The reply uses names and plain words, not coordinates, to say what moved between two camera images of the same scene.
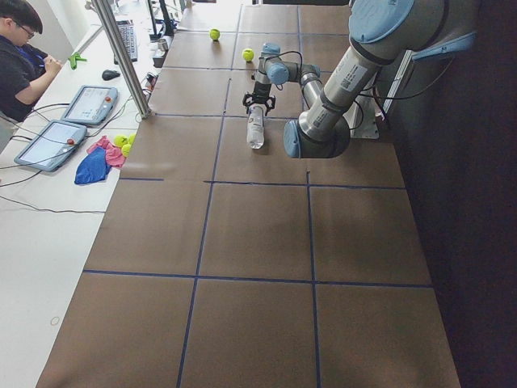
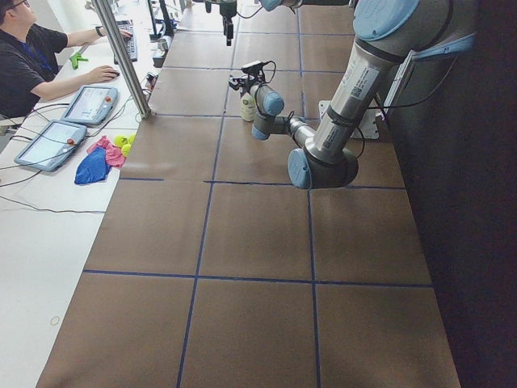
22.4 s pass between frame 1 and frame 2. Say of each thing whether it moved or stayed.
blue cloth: stayed
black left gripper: moved
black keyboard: stayed
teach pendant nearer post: stayed
